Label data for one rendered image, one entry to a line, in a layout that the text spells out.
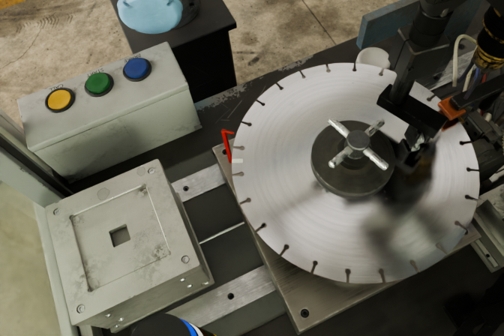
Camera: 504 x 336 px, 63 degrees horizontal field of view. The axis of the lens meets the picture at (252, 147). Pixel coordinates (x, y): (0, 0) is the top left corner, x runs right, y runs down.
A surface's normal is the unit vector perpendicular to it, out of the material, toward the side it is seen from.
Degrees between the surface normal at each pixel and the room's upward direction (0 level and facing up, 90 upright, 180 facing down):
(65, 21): 0
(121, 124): 90
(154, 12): 98
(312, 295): 0
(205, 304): 0
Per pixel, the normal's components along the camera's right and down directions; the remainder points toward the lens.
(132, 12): 0.11, 0.93
